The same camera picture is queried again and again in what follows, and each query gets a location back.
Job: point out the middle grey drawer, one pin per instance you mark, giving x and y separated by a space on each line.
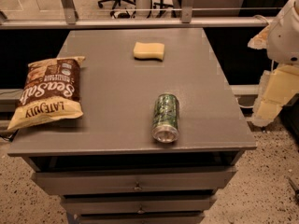
139 204

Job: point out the padded gripper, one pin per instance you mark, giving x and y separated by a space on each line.
284 42

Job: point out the green drink can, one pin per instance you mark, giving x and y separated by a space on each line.
165 118

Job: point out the top grey drawer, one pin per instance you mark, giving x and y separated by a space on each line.
130 181

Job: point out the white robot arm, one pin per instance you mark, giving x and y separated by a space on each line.
280 37

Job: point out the sea salt chips bag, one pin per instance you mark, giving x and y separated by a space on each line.
51 92

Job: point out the grey metal railing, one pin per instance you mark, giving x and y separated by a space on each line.
86 14

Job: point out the grey drawer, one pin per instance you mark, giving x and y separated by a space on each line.
130 181
139 204
157 218

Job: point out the bottom grey drawer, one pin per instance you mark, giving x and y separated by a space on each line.
157 218

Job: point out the yellow sponge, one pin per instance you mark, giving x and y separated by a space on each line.
149 51

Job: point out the grey drawer cabinet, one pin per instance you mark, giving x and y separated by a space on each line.
118 94

